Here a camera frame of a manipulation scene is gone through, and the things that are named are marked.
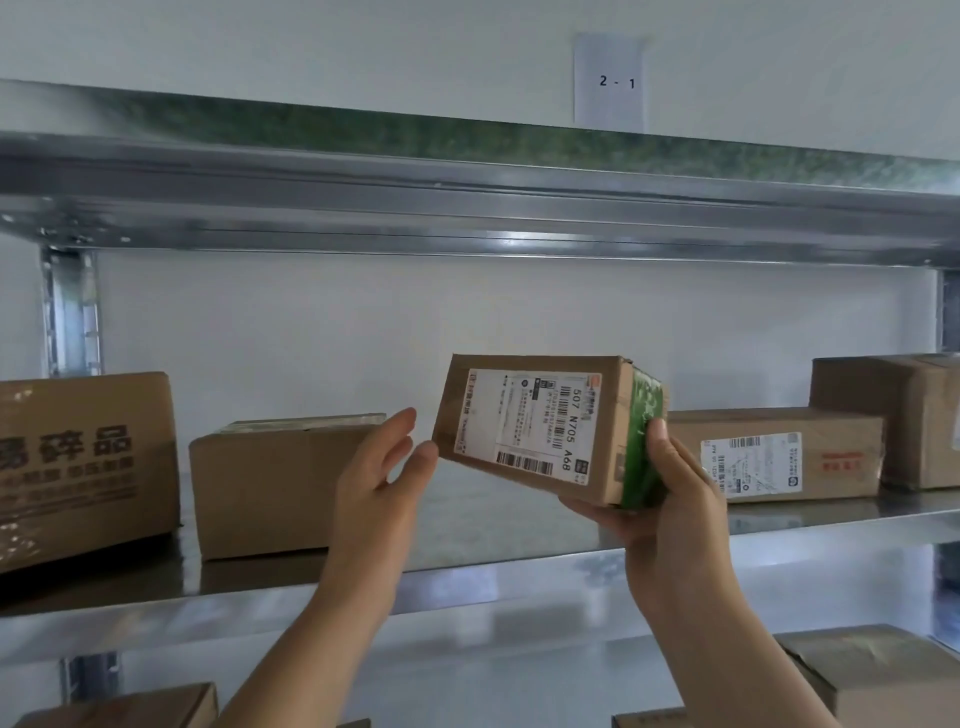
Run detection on tape-wrapped cubic cardboard box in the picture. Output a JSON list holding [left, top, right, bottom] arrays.
[[809, 353, 960, 493]]

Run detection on person's left forearm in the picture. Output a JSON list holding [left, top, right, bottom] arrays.
[[213, 581, 395, 728]]

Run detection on boxes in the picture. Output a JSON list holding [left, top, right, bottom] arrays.
[[14, 624, 960, 728]]

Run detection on white paper wall sign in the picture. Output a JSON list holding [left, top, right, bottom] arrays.
[[573, 32, 648, 135]]

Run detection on box labelled 507 N705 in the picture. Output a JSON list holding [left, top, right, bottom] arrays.
[[432, 353, 669, 511]]

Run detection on small tape-wrapped cardboard box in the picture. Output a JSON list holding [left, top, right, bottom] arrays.
[[188, 413, 388, 562]]

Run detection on person's right hand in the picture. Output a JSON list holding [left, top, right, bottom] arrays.
[[558, 418, 733, 614]]

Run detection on person's right forearm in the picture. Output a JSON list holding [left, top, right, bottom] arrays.
[[637, 569, 841, 728]]

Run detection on metal shelving rack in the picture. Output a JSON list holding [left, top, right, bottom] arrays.
[[0, 78, 960, 728]]

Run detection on cardboard box with glass symbol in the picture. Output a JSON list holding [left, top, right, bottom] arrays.
[[0, 372, 181, 575]]

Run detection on long box red print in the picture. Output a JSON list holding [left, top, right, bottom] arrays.
[[665, 407, 886, 504]]

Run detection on person's left hand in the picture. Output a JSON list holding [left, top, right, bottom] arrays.
[[320, 407, 441, 610]]

